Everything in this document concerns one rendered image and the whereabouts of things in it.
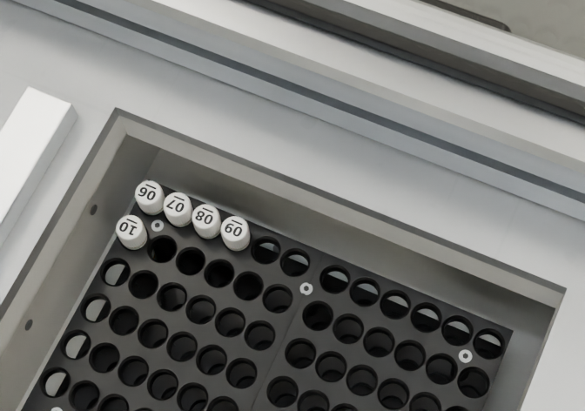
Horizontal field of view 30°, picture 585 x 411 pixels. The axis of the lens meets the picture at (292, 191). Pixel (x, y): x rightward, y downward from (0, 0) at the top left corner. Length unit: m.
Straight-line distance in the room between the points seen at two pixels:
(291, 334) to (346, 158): 0.08
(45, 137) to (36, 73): 0.04
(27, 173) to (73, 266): 0.10
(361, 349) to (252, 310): 0.05
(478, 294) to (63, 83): 0.22
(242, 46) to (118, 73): 0.07
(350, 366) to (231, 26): 0.15
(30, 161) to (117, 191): 0.10
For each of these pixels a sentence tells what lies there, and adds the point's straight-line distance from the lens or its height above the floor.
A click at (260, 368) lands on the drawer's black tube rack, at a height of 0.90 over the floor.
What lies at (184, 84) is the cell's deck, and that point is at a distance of 0.47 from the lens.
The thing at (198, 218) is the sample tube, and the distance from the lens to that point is 0.48.
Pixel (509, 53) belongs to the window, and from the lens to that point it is 0.39.
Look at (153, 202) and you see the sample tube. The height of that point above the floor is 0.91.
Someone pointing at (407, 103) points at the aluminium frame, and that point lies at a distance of 0.41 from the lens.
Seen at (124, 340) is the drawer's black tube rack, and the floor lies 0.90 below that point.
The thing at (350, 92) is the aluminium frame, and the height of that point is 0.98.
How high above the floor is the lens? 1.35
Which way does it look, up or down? 67 degrees down
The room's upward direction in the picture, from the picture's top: 8 degrees counter-clockwise
